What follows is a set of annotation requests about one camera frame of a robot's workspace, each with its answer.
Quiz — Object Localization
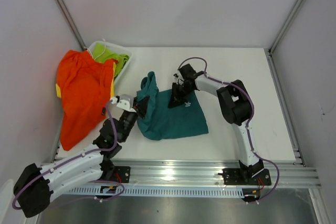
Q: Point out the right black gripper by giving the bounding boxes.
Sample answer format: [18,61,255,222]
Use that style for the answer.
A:
[168,83,194,109]

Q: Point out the yellow shorts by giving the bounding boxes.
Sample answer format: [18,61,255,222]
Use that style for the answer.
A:
[56,83,62,99]

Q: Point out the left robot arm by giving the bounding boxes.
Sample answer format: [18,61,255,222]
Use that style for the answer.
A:
[12,94,149,218]

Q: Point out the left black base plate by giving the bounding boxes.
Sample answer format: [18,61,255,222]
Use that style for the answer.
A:
[111,166,131,184]

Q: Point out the white plastic basket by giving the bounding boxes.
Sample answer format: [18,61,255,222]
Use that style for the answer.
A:
[85,39,133,87]

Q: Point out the teal green shorts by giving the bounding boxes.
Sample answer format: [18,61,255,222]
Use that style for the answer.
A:
[136,71,209,141]

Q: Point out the orange shorts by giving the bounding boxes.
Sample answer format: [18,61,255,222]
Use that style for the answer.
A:
[56,50,114,151]

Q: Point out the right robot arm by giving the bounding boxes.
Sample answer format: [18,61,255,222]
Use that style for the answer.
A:
[168,63,264,185]

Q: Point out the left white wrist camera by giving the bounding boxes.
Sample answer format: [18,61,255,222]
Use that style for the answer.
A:
[109,94,135,113]

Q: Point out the white slotted cable duct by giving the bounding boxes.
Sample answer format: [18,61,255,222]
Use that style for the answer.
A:
[66,185,244,198]

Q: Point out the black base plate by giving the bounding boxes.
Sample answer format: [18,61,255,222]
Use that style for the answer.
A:
[111,166,131,184]
[218,168,272,186]

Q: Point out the aluminium mounting rail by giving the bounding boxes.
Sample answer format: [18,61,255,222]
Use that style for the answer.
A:
[52,157,322,190]

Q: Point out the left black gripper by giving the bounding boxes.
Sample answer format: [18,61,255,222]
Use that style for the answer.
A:
[119,93,149,142]

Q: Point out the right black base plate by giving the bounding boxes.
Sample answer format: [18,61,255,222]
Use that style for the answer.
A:
[218,168,272,186]

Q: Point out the aluminium frame post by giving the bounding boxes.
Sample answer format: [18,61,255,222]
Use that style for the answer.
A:
[55,0,86,50]
[267,0,322,54]

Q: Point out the lime green shorts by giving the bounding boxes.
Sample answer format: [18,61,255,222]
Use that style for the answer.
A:
[92,42,130,78]

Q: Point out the left aluminium frame post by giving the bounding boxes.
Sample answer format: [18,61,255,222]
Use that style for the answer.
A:
[55,0,86,50]

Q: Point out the right aluminium frame post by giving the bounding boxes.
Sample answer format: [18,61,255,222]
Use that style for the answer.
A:
[267,0,322,54]

